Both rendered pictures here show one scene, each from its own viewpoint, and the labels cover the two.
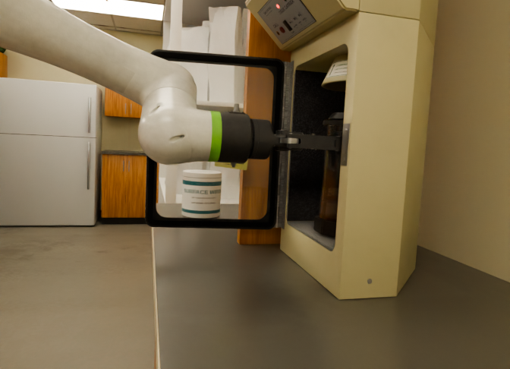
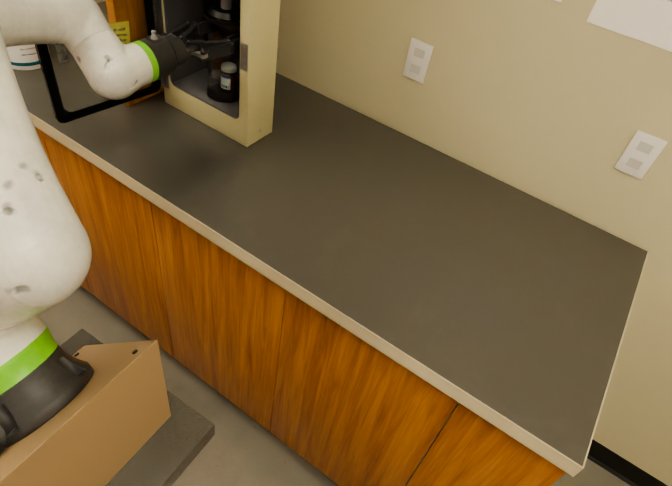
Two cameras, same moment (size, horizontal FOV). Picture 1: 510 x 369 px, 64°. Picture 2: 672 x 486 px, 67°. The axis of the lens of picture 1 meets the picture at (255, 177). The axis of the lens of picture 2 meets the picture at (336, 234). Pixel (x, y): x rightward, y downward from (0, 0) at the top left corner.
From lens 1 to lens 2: 86 cm
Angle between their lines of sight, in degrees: 58
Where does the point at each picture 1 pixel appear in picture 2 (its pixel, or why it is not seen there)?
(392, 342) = (289, 169)
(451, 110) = not seen: outside the picture
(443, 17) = not seen: outside the picture
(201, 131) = (146, 71)
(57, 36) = (13, 30)
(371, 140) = (259, 51)
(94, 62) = (39, 35)
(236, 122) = (164, 53)
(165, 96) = (104, 46)
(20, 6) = not seen: outside the picture
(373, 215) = (261, 94)
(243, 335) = (226, 195)
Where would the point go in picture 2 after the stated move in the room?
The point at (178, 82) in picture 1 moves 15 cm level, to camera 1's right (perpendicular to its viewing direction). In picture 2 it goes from (100, 22) to (167, 11)
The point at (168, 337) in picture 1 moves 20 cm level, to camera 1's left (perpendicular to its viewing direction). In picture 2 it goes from (194, 212) to (110, 246)
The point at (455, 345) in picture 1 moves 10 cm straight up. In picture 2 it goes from (313, 160) to (318, 129)
